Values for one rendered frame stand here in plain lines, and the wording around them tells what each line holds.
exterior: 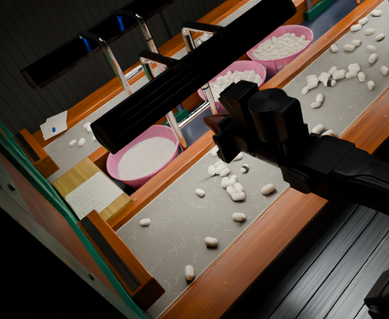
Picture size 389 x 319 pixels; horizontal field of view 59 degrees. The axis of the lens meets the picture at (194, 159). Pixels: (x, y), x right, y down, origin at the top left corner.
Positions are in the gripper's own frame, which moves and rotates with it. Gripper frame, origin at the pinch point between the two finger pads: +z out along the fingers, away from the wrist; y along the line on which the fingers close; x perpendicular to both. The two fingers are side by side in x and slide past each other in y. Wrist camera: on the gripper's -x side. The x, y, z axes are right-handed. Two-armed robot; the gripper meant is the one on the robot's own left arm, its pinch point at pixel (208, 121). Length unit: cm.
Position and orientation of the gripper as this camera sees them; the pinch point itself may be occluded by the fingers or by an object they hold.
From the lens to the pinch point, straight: 68.4
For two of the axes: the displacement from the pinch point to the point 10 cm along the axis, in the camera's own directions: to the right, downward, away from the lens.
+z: -6.3, -3.3, 7.0
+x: 3.4, 7.0, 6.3
